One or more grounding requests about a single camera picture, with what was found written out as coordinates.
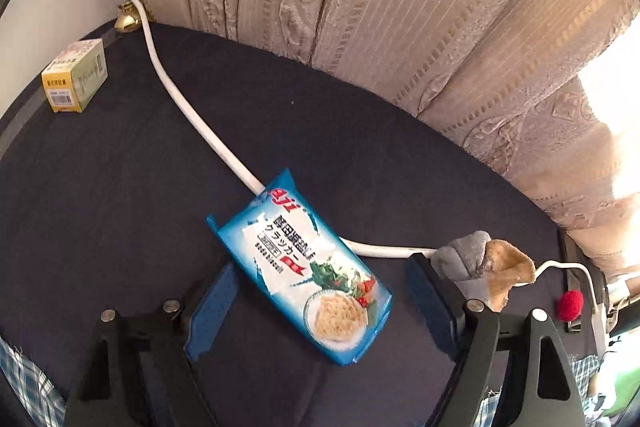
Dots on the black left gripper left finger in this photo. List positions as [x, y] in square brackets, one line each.
[138, 371]

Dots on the blue cracker packet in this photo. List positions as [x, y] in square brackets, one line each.
[306, 271]

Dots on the small black pad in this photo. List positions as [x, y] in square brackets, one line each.
[574, 327]

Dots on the green bag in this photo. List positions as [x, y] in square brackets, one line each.
[620, 370]

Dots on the red pompom ball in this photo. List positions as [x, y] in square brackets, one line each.
[569, 307]

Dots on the white power strip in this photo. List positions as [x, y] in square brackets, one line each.
[598, 325]

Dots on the blue plaid cloth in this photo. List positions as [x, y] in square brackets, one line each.
[44, 405]

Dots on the grey and tan sock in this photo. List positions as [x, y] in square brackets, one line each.
[483, 268]

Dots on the small yellow box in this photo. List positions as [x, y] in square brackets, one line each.
[71, 80]

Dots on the gold curtain tassel bell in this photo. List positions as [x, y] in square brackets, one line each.
[132, 15]

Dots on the beige curtain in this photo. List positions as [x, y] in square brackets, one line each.
[544, 92]

